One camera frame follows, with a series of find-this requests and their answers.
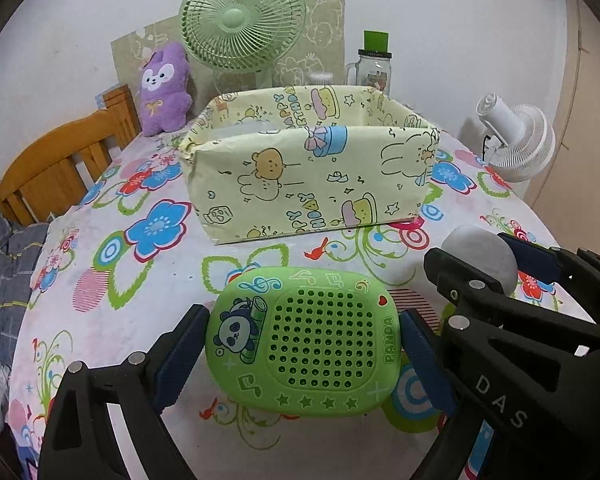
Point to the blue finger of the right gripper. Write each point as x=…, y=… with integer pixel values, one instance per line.
x=452, y=276
x=534, y=260

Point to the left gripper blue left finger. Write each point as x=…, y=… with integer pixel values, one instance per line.
x=174, y=355

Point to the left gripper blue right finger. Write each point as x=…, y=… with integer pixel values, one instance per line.
x=419, y=343

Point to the white earbuds case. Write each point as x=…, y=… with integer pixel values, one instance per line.
x=486, y=252

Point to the green panda speaker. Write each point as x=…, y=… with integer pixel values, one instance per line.
x=305, y=342

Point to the white standing fan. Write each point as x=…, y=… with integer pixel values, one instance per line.
x=519, y=141

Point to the floral tablecloth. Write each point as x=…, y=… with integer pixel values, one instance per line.
x=123, y=267

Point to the grey plaid bedding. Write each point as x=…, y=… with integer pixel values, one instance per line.
x=20, y=247

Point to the yellow cartoon storage box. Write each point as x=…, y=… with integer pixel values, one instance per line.
x=344, y=157

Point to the glass jar mug green lid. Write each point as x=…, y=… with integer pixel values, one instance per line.
x=373, y=67

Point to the wooden bed headboard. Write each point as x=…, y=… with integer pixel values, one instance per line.
x=43, y=182

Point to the cotton swab container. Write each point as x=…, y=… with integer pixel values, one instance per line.
x=321, y=78

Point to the purple plush toy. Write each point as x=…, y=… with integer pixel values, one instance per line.
x=164, y=99

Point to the green desk fan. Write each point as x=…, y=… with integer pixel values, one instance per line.
x=241, y=36

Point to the cartoon wall paper sheet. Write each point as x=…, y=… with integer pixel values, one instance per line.
x=319, y=49

